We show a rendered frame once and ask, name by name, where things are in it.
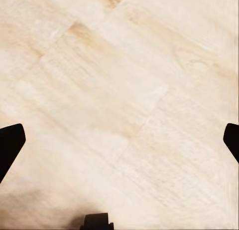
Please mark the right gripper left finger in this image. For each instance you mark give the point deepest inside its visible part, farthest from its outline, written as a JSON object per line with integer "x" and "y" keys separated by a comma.
{"x": 12, "y": 139}

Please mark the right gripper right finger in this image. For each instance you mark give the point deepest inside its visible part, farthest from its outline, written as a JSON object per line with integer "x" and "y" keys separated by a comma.
{"x": 231, "y": 139}

